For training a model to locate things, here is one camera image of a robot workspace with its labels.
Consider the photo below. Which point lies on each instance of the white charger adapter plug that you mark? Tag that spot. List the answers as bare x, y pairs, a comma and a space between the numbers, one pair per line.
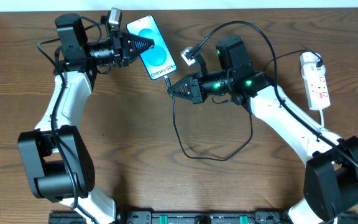
311, 65

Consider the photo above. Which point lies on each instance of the white power strip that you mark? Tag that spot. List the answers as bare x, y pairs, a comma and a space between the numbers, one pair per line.
317, 93

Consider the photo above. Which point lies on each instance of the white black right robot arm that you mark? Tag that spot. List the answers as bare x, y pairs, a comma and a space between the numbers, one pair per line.
331, 163

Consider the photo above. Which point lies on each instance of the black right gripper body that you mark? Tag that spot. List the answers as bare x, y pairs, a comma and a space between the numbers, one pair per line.
196, 88

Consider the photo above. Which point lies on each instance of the blue screen smartphone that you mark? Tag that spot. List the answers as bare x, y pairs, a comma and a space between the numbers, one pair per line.
157, 60

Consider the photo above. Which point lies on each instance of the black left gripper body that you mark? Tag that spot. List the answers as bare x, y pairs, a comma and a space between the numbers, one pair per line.
119, 48

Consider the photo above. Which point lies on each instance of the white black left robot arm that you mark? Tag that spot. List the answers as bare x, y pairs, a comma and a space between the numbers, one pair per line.
57, 163

